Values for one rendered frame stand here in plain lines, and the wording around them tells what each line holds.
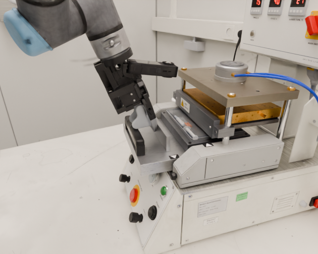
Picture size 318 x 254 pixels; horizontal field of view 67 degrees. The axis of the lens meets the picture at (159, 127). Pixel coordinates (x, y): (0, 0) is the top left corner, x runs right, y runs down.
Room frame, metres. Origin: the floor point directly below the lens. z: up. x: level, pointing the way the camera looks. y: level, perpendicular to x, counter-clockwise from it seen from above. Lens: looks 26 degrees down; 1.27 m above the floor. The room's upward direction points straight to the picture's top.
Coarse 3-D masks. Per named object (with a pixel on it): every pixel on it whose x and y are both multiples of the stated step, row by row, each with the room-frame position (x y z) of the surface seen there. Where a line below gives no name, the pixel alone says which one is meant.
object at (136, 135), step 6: (126, 120) 0.57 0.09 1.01; (126, 126) 0.59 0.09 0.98; (132, 126) 0.53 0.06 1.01; (132, 132) 0.51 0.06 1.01; (138, 132) 0.50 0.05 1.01; (132, 138) 0.50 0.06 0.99; (138, 138) 0.47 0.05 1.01; (138, 144) 0.46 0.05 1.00; (138, 150) 0.46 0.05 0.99; (144, 150) 0.46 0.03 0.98
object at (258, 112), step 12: (192, 96) 0.62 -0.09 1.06; (204, 96) 0.61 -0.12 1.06; (216, 108) 0.53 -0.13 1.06; (240, 108) 0.53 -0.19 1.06; (252, 108) 0.53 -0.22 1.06; (264, 108) 0.53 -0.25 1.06; (276, 108) 0.53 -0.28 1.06; (240, 120) 0.50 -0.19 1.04; (252, 120) 0.52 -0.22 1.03; (264, 120) 0.53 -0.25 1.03; (276, 120) 0.53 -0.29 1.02
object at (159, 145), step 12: (144, 132) 0.58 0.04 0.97; (156, 132) 0.55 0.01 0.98; (168, 132) 0.58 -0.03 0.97; (132, 144) 0.51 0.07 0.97; (144, 144) 0.51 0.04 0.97; (156, 144) 0.51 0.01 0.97; (168, 144) 0.48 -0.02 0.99; (144, 156) 0.46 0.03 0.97; (156, 156) 0.46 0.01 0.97; (168, 156) 0.46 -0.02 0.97; (144, 168) 0.43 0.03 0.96; (156, 168) 0.44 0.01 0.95; (168, 168) 0.44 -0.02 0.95
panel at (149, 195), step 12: (132, 168) 0.62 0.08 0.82; (132, 180) 0.59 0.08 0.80; (144, 180) 0.53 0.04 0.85; (168, 180) 0.44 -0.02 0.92; (144, 192) 0.50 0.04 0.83; (156, 192) 0.46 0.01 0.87; (168, 192) 0.42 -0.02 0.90; (132, 204) 0.52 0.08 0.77; (144, 204) 0.47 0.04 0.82; (156, 204) 0.43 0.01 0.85; (144, 216) 0.44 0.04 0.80; (156, 216) 0.41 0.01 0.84; (144, 228) 0.42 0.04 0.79; (144, 240) 0.40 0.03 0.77
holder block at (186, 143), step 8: (168, 120) 0.60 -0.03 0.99; (168, 128) 0.59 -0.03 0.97; (176, 128) 0.55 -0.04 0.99; (176, 136) 0.54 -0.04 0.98; (184, 136) 0.51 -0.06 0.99; (232, 136) 0.51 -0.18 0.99; (240, 136) 0.51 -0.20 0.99; (248, 136) 0.52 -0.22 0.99; (184, 144) 0.49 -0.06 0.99; (192, 144) 0.47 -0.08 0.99; (200, 144) 0.48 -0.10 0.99
